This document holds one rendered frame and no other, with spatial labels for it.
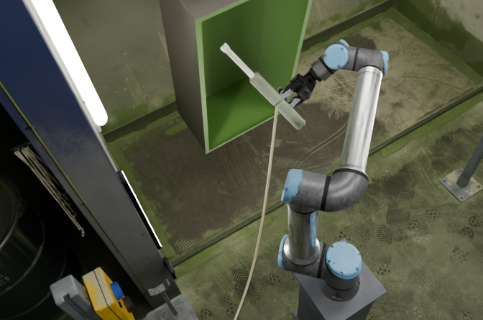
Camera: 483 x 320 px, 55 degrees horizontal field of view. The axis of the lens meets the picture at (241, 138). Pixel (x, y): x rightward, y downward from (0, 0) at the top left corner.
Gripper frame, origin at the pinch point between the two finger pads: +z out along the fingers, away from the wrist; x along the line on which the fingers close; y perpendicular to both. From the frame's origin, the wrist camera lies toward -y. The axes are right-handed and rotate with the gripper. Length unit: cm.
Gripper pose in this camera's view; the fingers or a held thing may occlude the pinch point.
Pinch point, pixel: (281, 105)
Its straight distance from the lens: 200.7
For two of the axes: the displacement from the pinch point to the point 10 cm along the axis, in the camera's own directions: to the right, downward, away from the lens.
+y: 0.2, -4.7, 8.8
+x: -6.9, -6.4, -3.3
